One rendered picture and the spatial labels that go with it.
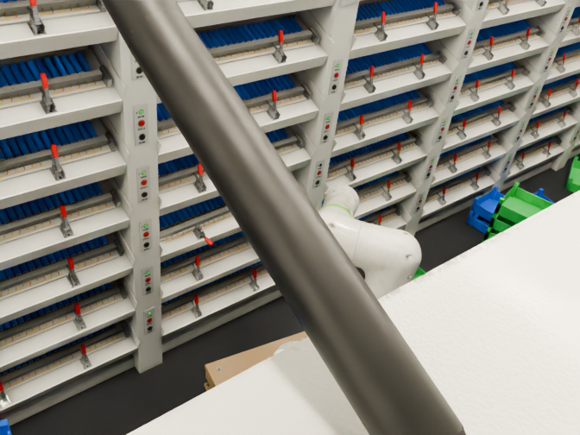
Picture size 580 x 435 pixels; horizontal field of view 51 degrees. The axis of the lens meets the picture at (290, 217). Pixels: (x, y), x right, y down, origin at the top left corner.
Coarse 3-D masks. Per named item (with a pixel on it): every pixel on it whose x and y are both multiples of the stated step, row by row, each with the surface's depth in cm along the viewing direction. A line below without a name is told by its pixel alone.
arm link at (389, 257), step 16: (368, 224) 146; (368, 240) 143; (384, 240) 142; (400, 240) 142; (416, 240) 146; (368, 256) 143; (384, 256) 142; (400, 256) 141; (416, 256) 143; (368, 272) 147; (384, 272) 143; (400, 272) 142; (384, 288) 145
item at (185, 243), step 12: (168, 228) 203; (204, 228) 208; (216, 228) 209; (228, 228) 211; (240, 228) 215; (168, 240) 200; (180, 240) 202; (192, 240) 204; (204, 240) 205; (216, 240) 211; (168, 252) 198; (180, 252) 203
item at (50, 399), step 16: (240, 304) 251; (256, 304) 255; (208, 320) 242; (224, 320) 247; (176, 336) 234; (192, 336) 239; (112, 368) 219; (128, 368) 225; (80, 384) 213; (96, 384) 218; (32, 400) 205; (48, 400) 207; (0, 416) 199; (16, 416) 202
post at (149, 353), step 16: (112, 48) 150; (128, 48) 148; (112, 64) 153; (128, 64) 150; (128, 80) 153; (144, 80) 156; (128, 96) 155; (144, 96) 158; (128, 112) 158; (128, 128) 161; (128, 144) 164; (144, 144) 167; (128, 160) 167; (144, 160) 170; (128, 176) 170; (128, 192) 174; (144, 208) 180; (128, 240) 187; (144, 256) 192; (160, 272) 200; (160, 288) 205; (144, 304) 204; (160, 304) 209; (160, 320) 214; (144, 336) 214; (160, 336) 219; (144, 352) 219; (160, 352) 225; (144, 368) 224
